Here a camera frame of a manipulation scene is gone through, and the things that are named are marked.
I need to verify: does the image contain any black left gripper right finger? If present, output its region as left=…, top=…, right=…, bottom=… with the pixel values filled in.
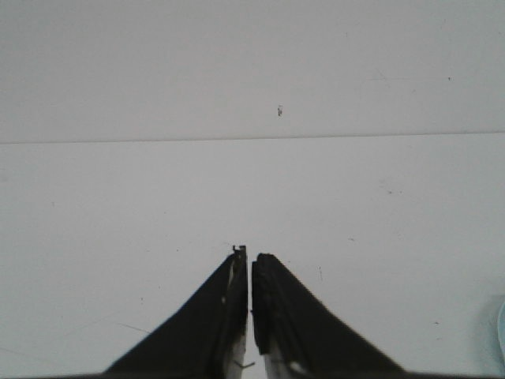
left=250, top=252, right=407, bottom=374

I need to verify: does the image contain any light blue round plate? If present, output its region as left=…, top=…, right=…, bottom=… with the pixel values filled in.
left=496, top=303, right=505, bottom=354

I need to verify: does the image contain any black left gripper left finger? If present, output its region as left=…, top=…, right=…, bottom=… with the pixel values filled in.
left=105, top=246, right=249, bottom=374

